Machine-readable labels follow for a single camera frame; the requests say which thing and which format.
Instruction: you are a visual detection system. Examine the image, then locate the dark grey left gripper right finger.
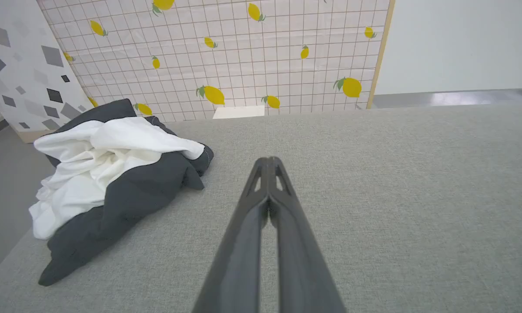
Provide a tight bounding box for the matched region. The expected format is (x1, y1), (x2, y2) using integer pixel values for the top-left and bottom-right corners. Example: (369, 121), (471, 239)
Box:
(268, 156), (347, 313)

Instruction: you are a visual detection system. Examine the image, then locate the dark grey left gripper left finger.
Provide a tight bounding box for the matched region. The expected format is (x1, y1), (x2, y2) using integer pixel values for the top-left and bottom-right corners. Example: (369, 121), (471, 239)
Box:
(191, 157), (271, 313)

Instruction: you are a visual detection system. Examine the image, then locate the white and black raglan shirt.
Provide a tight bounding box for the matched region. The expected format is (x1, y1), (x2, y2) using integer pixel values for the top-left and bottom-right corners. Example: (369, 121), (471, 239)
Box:
(29, 99), (214, 286)

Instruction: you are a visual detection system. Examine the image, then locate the grey fabric sofa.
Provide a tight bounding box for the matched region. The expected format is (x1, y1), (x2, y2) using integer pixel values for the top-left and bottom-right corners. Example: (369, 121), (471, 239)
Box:
(0, 103), (522, 313)

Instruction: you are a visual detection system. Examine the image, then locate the white rectangular box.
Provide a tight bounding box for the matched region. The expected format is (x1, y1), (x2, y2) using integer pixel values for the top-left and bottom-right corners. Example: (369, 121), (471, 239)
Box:
(212, 105), (266, 120)

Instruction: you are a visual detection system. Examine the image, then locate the grey diamond pattern panel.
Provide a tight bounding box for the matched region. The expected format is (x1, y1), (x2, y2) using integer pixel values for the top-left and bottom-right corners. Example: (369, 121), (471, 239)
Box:
(0, 0), (94, 144)

